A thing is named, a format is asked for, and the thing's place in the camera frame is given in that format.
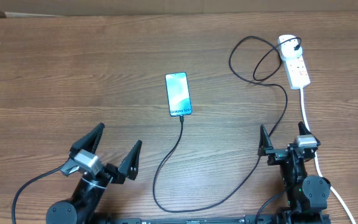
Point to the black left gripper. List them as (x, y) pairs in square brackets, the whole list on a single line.
[(128, 168)]

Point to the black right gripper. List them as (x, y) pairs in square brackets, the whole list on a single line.
[(276, 155)]

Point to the blue Samsung Galaxy smartphone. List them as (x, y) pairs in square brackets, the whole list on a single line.
[(179, 101)]

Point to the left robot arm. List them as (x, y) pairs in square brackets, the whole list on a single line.
[(80, 207)]

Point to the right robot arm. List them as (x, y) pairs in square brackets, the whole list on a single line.
[(307, 194)]

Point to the white power strip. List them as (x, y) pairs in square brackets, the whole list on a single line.
[(296, 73)]

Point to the brown cardboard backdrop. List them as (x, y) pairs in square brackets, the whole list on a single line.
[(141, 7)]

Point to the white wall charger plug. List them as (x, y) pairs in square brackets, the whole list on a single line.
[(289, 47)]

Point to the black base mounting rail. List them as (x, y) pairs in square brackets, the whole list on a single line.
[(104, 218)]

